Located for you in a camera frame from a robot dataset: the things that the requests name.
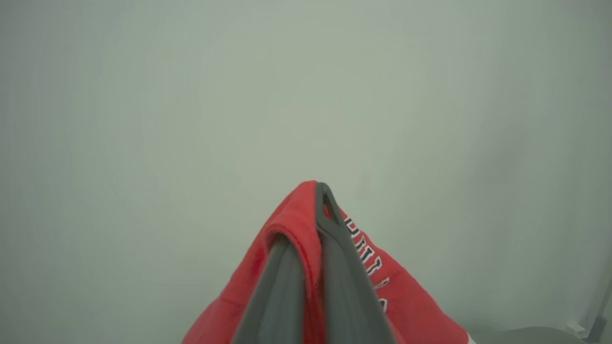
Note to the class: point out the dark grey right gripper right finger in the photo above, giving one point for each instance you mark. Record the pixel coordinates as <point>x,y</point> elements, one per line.
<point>346,291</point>

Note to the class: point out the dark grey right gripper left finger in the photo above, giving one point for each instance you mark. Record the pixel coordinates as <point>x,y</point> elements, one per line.
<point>277,301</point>

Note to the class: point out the red white sports garment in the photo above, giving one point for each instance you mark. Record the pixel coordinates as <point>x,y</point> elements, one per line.
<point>291,224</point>

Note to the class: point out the grey furniture leg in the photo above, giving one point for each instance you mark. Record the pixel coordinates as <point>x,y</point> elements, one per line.
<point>600,317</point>

